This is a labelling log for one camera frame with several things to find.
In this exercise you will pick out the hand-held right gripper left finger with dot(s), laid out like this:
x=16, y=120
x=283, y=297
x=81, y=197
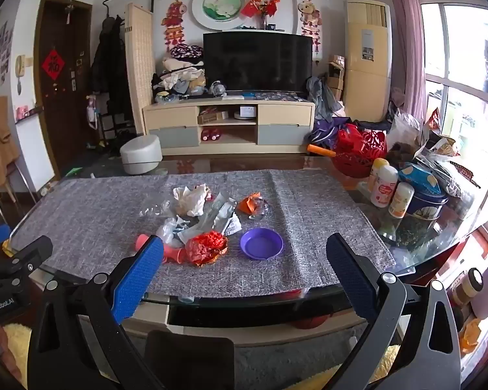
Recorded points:
x=140, y=276

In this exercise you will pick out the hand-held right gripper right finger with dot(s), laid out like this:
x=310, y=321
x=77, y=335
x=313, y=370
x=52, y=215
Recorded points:
x=351, y=272

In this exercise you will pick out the clear plastic wrapper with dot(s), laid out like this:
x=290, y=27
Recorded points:
x=156, y=211

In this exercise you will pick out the dark grey trash bin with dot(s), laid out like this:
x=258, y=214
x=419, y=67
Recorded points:
x=191, y=361

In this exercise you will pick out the orange paper wrapper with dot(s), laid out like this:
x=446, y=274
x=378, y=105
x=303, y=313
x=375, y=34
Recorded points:
x=248, y=205

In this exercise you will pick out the pink plastic piece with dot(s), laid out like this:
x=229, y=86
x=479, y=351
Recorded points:
x=173, y=254

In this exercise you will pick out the yellow fluffy blanket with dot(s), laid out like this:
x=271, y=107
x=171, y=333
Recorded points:
x=16, y=345

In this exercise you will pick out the light blue wrapper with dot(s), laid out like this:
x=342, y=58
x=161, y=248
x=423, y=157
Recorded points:
x=179, y=231

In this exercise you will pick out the brown basketball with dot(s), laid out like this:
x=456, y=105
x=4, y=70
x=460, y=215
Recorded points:
x=311, y=321

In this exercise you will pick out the red crumpled foil wrapper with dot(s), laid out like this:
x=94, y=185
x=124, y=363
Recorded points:
x=205, y=248

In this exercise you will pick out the grey woven table mat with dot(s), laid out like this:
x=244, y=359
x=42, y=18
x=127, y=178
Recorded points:
x=85, y=219

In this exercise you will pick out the white bottle orange label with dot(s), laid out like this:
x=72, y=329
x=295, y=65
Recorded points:
x=400, y=201

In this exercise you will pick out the white bottle yellow cap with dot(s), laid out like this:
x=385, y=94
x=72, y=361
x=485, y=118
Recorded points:
x=384, y=189

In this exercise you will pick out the white crumpled tissue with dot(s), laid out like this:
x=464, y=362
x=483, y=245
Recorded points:
x=191, y=201

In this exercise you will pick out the purple plastic plate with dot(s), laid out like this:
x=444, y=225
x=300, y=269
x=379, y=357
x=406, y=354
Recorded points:
x=261, y=244

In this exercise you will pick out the blue round tin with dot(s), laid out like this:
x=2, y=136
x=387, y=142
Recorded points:
x=425, y=211

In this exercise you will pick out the silver sachet wrapper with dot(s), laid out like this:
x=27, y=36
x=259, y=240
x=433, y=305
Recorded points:
x=223, y=215

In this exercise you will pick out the red plastic basket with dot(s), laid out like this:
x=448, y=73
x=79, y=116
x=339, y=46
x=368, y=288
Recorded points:
x=358, y=158

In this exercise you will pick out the blue tissue pack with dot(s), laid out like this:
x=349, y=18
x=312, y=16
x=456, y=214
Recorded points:
x=417, y=174

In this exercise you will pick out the white table lower shelf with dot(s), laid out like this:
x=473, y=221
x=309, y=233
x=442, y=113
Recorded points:
x=244, y=335

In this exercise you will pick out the white round stool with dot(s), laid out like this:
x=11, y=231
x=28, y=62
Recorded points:
x=140, y=156

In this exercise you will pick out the orange plastic stick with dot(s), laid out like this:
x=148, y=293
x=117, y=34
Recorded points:
x=321, y=150

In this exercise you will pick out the brown wooden door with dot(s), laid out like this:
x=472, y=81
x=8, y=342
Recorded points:
x=65, y=109

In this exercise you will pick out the pile of snack bags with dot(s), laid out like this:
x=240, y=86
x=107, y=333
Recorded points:
x=435, y=142

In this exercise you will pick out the beige television cabinet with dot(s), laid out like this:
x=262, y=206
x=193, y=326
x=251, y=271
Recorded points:
x=170, y=113

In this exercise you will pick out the red diamond door decoration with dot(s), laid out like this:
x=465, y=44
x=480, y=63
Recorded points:
x=53, y=65

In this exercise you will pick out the cardboard boxes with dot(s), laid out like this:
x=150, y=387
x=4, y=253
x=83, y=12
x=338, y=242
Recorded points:
x=336, y=77

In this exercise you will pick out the pile of clothes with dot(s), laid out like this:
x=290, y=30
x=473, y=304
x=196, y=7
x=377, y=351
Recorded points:
x=179, y=77

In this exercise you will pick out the black coats on rack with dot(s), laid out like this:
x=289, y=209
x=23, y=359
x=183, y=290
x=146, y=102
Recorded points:
x=105, y=65

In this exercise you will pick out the beige folding screen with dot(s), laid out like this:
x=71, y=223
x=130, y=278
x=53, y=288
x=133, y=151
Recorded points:
x=140, y=69

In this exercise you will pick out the pink curtain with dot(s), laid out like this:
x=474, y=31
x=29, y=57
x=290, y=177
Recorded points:
x=406, y=48

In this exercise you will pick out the black television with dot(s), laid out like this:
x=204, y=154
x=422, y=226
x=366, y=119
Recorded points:
x=256, y=61

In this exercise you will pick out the red fish hanging decoration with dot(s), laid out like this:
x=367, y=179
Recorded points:
x=175, y=18

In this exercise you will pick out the dog hanging decoration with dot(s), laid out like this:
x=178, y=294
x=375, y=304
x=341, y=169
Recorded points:
x=309, y=14

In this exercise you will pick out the beige wall intercom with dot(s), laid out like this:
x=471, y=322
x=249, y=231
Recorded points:
x=20, y=66

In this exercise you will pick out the round wall painting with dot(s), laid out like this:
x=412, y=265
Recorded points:
x=219, y=6

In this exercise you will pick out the red flower wall decoration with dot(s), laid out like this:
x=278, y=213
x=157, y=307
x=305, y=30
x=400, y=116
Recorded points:
x=260, y=4

